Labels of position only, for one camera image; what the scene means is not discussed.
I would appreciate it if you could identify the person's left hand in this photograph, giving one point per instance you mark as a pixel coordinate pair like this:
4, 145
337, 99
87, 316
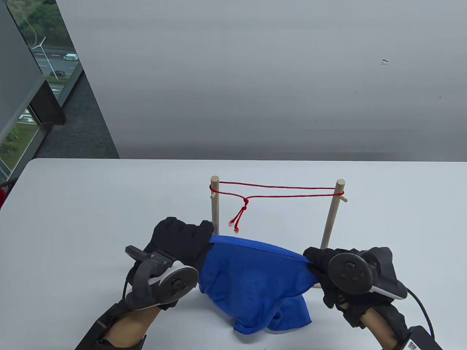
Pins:
178, 237

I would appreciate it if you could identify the person's right hand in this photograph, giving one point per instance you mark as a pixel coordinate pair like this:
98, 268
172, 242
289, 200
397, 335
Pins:
321, 266

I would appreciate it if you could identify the wooden rack with two posts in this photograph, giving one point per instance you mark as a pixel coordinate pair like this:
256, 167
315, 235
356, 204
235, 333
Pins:
215, 204

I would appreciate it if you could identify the blue towel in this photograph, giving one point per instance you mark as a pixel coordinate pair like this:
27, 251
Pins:
255, 284

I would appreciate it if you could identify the person's left forearm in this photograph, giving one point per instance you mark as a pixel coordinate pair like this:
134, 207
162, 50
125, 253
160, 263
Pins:
127, 326

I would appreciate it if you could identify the black white handheld controller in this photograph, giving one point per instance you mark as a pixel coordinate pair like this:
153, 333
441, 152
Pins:
164, 280
350, 273

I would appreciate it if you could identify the black sensor box white label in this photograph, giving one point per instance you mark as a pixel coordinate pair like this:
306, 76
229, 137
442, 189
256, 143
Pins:
419, 341

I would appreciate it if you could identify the red object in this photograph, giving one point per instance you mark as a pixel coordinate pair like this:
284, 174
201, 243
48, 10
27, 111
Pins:
2, 197

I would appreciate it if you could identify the window with outdoor view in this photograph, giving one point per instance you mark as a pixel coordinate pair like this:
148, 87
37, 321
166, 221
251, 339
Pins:
54, 54

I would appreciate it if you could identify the grey partition panel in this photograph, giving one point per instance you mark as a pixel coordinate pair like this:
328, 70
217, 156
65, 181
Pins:
18, 73

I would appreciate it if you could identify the dark window frame block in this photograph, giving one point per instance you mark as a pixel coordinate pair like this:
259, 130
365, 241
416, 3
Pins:
47, 109

